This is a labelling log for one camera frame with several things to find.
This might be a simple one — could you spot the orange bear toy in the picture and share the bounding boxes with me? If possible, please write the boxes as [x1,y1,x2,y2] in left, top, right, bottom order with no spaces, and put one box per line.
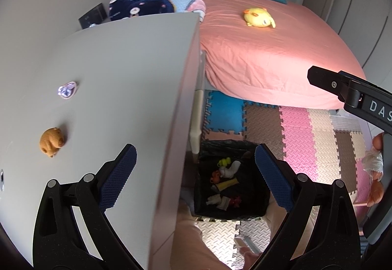
[39,127,65,158]

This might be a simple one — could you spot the white toy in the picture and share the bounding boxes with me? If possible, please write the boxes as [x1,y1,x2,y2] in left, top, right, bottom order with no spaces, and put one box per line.
[220,161,242,179]

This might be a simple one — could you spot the grey cabinet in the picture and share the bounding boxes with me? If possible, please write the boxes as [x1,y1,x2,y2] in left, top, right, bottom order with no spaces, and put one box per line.
[0,11,201,269]

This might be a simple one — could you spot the foam puzzle floor mat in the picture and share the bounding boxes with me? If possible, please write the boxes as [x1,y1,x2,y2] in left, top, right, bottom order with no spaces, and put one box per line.
[196,89,380,270]

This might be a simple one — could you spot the navy printed blanket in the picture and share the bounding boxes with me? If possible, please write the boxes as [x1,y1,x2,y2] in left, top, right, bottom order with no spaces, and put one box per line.
[109,0,175,21]

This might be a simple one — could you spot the bed with pink sheet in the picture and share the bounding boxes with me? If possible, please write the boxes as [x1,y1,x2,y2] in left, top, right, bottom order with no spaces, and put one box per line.
[198,0,368,110]

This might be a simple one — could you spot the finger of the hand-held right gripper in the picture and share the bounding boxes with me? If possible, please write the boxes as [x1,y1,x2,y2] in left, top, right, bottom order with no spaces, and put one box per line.
[338,71,379,87]
[307,66,353,97]

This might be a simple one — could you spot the white padded post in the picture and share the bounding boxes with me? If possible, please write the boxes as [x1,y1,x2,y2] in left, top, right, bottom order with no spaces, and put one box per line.
[190,89,204,154]

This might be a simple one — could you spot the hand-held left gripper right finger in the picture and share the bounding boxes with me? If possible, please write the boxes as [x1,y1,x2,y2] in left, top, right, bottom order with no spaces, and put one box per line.
[254,144,360,270]

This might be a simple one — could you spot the person's leg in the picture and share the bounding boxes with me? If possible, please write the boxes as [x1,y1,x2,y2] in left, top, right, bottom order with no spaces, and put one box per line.
[176,218,233,270]

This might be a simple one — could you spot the pink white cartoon blanket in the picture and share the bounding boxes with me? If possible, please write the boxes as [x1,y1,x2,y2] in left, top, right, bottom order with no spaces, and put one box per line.
[187,0,206,23]

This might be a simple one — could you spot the white ribbed board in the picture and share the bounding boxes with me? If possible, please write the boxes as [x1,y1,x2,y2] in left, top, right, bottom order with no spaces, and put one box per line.
[331,115,366,130]

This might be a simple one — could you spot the grey plastic strip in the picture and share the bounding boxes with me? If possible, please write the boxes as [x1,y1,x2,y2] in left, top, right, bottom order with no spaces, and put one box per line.
[242,236,258,254]

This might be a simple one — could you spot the person's right hand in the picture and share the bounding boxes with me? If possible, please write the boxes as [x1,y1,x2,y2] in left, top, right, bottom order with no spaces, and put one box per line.
[361,132,386,208]

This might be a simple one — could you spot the yellow plush toy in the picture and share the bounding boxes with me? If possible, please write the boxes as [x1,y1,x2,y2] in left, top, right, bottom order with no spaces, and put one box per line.
[243,7,276,28]

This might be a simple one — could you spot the person's foot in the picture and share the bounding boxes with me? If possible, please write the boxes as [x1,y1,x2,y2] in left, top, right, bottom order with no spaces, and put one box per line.
[242,245,264,270]

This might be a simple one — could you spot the black bin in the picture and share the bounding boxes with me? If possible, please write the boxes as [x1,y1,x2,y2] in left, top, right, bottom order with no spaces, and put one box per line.
[193,140,271,220]

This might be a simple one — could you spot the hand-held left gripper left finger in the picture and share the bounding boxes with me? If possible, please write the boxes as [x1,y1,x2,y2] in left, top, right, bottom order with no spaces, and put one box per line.
[32,144,138,270]

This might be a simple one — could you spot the white wardrobe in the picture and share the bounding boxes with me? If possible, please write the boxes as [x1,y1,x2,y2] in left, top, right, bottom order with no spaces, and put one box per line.
[337,0,392,87]

